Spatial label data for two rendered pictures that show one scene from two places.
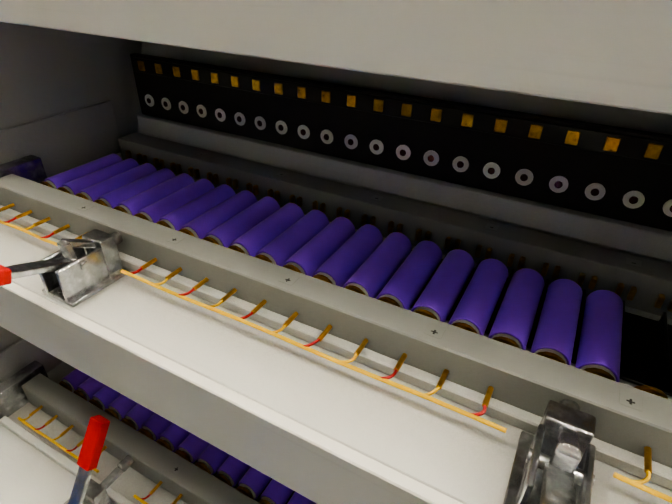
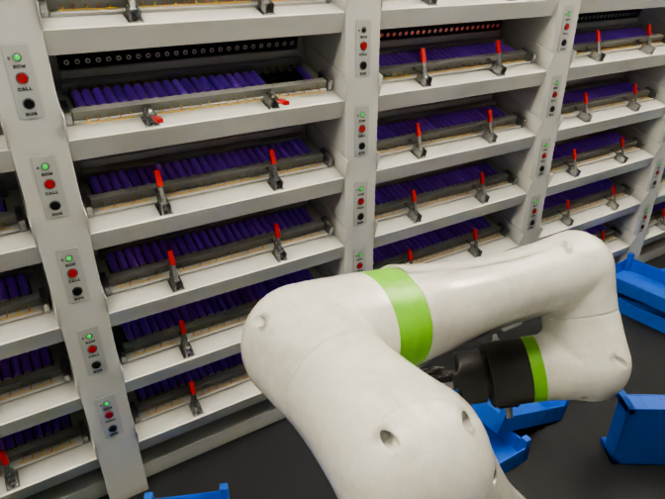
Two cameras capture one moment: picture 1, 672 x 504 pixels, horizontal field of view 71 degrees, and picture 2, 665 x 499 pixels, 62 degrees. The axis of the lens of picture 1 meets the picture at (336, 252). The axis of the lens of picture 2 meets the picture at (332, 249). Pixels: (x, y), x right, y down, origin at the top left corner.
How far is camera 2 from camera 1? 109 cm
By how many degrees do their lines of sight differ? 52
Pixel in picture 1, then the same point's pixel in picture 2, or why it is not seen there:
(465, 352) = (246, 90)
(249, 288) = (194, 100)
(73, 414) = (123, 192)
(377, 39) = (225, 36)
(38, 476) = (133, 213)
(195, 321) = (188, 114)
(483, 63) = (242, 37)
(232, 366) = (209, 116)
